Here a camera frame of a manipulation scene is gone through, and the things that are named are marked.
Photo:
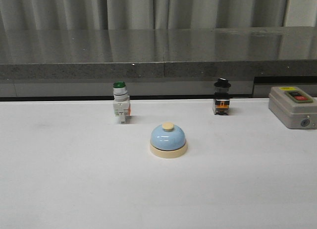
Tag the blue and cream desk bell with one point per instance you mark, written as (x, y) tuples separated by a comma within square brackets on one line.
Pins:
[(168, 141)]

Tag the grey stone counter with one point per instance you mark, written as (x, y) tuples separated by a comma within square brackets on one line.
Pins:
[(156, 63)]

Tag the grey curtain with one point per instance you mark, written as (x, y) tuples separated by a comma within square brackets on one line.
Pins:
[(154, 14)]

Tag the green pushbutton switch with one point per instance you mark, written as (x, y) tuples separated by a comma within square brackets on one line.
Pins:
[(121, 102)]

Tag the black rotary selector switch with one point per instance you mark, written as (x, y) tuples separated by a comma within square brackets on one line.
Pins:
[(221, 100)]

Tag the grey start-stop switch box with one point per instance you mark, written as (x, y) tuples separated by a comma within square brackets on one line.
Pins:
[(293, 107)]

